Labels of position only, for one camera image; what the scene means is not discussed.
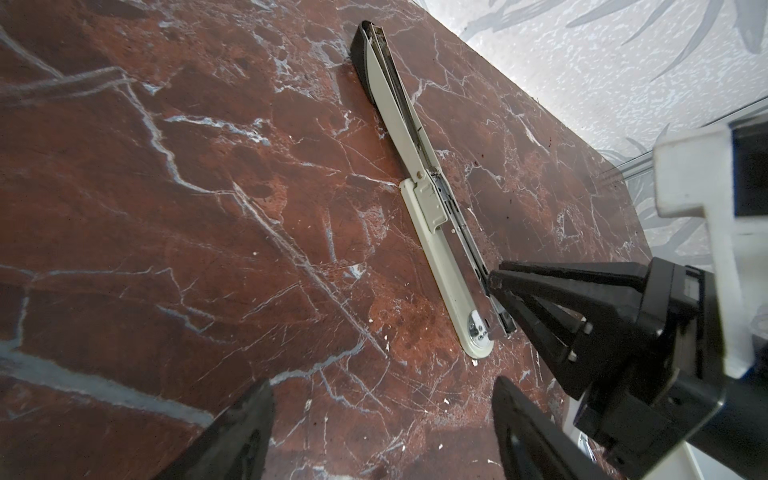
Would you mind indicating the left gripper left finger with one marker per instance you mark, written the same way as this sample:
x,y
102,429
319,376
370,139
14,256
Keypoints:
x,y
235,445

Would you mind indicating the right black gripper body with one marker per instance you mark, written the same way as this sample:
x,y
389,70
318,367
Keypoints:
x,y
676,390

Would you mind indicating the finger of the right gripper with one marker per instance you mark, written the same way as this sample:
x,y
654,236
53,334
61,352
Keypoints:
x,y
603,278
584,338

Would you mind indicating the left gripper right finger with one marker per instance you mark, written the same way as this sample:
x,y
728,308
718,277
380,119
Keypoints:
x,y
530,445

